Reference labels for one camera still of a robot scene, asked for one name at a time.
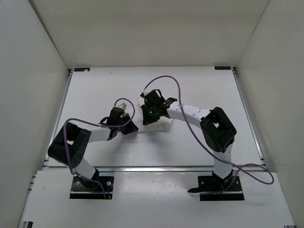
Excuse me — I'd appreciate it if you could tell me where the white pleated skirt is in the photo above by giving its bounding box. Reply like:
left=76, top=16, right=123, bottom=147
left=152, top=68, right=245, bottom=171
left=133, top=97, right=172, bottom=133

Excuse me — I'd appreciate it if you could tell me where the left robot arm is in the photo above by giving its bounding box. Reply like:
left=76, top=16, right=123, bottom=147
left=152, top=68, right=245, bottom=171
left=47, top=107, right=139, bottom=190

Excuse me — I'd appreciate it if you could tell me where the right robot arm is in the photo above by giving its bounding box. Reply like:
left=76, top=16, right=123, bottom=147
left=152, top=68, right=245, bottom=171
left=140, top=89, right=237, bottom=190

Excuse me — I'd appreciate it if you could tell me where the left blue corner label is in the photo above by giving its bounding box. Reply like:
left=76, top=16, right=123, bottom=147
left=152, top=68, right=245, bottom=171
left=74, top=67, right=90, bottom=72

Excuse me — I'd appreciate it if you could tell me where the blue corner label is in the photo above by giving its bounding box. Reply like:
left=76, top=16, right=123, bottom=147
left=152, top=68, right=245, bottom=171
left=74, top=67, right=90, bottom=72
left=214, top=66, right=231, bottom=70

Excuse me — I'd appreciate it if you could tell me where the right blue corner label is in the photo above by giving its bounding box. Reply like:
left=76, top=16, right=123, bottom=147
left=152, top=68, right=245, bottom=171
left=214, top=66, right=231, bottom=70

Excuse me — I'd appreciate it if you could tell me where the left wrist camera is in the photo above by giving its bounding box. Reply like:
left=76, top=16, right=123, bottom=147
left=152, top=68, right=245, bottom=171
left=117, top=103, right=127, bottom=111

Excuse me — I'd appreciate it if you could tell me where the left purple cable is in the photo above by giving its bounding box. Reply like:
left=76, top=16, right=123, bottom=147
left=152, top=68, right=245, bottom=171
left=63, top=97, right=136, bottom=199

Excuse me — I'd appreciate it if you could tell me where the purple cable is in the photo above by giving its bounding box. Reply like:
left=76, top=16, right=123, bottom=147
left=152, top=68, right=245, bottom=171
left=63, top=97, right=136, bottom=199
left=142, top=75, right=274, bottom=186

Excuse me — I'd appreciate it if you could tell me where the aluminium rail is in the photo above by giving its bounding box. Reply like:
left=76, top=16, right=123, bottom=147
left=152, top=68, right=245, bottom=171
left=97, top=166, right=213, bottom=172

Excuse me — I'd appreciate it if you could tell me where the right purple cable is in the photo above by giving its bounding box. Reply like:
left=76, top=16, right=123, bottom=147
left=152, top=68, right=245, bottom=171
left=142, top=75, right=274, bottom=186

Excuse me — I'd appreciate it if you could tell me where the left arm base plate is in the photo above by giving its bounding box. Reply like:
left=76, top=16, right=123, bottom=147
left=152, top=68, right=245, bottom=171
left=69, top=173, right=114, bottom=200

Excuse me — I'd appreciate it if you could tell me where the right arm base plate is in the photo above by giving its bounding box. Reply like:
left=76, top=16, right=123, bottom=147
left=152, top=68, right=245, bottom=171
left=187, top=174, right=245, bottom=201

